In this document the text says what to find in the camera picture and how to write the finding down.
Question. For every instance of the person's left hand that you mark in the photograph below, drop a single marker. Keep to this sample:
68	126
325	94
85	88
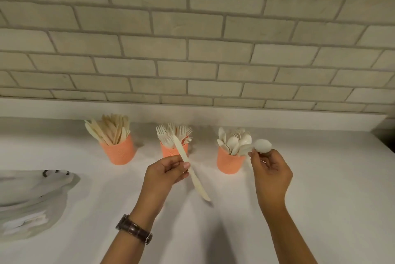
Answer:
157	180

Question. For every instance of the person's right hand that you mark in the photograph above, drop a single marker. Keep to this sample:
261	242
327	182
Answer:
273	180

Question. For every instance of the white plastic cutlery spoon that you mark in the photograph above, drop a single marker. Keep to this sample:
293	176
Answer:
263	146

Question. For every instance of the cream plastic cutlery knife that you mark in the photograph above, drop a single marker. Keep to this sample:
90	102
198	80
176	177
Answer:
197	185

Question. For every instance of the spoons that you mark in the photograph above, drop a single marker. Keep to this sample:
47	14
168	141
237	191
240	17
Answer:
234	142

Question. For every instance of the translucent black print plastic bag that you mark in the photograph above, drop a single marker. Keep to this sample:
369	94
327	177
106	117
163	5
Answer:
27	199

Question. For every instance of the person's right forearm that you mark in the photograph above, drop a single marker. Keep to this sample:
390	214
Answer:
290	239

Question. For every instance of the person's left forearm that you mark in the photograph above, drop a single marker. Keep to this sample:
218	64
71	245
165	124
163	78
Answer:
123	251

